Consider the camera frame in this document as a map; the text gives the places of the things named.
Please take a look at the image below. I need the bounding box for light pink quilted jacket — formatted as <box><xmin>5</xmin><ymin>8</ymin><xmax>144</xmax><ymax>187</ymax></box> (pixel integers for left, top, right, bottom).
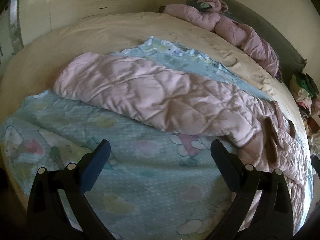
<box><xmin>53</xmin><ymin>53</ymin><xmax>309</xmax><ymax>231</ymax></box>

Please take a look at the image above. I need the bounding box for pile of folded clothes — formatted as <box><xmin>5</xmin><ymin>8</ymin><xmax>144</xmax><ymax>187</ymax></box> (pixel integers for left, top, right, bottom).
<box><xmin>290</xmin><ymin>71</ymin><xmax>320</xmax><ymax>160</ymax></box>

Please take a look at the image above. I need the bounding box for blue cartoon print blanket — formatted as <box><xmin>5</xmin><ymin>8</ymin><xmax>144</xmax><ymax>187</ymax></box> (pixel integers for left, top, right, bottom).
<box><xmin>0</xmin><ymin>36</ymin><xmax>315</xmax><ymax>240</ymax></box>

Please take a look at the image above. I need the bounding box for beige bed sheet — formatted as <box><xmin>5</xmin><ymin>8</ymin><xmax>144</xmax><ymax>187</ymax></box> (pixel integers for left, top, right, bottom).
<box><xmin>0</xmin><ymin>11</ymin><xmax>307</xmax><ymax>198</ymax></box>

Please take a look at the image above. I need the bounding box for dark grey headboard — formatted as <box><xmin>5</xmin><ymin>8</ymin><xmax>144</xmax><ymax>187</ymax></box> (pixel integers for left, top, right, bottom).
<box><xmin>186</xmin><ymin>0</ymin><xmax>308</xmax><ymax>81</ymax></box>

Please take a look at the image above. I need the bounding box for cream wardrobe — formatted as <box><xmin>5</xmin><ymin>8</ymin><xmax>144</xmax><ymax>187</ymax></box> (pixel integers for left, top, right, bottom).
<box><xmin>1</xmin><ymin>0</ymin><xmax>154</xmax><ymax>67</ymax></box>

